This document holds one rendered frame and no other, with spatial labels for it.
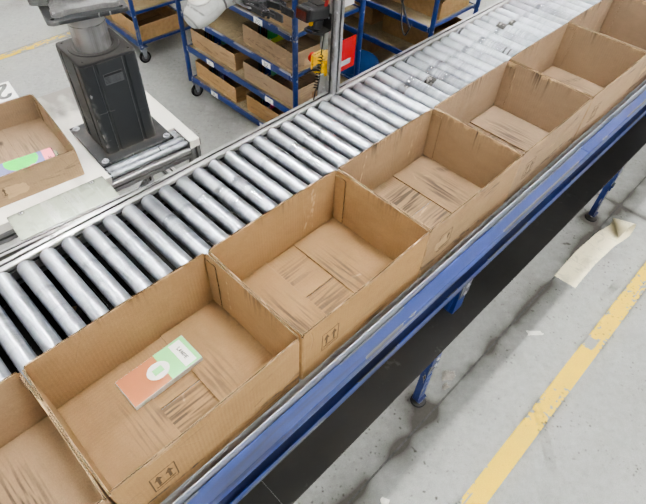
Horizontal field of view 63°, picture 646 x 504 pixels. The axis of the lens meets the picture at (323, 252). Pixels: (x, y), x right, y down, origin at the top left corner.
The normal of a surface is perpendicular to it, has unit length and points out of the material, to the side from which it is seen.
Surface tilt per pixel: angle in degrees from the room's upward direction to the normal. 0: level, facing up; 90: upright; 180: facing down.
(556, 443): 0
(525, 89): 90
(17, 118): 88
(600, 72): 89
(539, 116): 89
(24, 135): 1
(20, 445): 1
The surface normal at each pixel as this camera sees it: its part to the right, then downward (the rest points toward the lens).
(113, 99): 0.66, 0.59
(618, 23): -0.70, 0.51
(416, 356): 0.04, -0.65
